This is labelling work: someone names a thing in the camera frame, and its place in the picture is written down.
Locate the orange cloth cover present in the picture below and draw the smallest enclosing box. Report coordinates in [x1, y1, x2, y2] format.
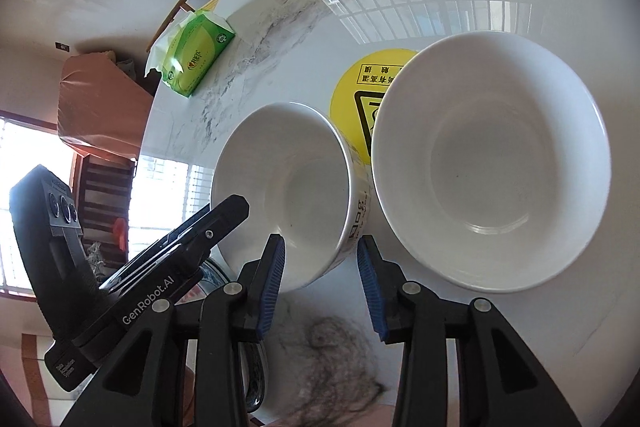
[56, 52, 156, 158]

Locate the bright side window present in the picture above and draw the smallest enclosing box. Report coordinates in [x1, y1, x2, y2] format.
[0, 109, 78, 303]

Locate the red object on bench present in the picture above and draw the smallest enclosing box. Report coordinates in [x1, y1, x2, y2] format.
[111, 218, 128, 253]

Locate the light wooden chair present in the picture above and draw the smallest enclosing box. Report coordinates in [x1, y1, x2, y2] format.
[146, 0, 197, 52]

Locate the white bowl with black lettering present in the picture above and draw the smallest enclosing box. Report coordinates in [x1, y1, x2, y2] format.
[210, 102, 375, 293]

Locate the yellow warning sticker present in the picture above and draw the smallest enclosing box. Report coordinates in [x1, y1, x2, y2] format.
[330, 48, 421, 165]

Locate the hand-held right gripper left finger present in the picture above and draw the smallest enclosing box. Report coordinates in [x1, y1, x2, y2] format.
[60, 233, 287, 427]

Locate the white bowl with cartoon print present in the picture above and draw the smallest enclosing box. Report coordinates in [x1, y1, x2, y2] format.
[371, 32, 612, 294]

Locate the green tissue pack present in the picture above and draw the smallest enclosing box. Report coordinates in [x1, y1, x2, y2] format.
[144, 8, 236, 98]

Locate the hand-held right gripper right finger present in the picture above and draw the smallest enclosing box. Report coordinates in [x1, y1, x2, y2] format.
[356, 234, 583, 427]

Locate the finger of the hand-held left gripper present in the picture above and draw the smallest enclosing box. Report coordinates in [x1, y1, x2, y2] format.
[150, 205, 212, 251]
[100, 196, 250, 293]

